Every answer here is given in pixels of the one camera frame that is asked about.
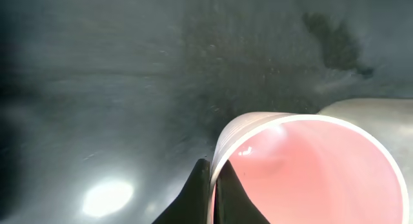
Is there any pink cup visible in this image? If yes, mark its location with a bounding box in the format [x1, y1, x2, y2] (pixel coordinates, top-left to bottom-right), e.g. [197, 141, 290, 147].
[206, 111, 410, 224]

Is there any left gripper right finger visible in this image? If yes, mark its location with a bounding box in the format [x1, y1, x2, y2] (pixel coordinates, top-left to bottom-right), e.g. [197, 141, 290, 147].
[214, 159, 270, 224]

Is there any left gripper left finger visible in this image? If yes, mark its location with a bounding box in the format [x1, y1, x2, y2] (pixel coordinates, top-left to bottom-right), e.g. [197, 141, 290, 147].
[151, 158, 211, 224]

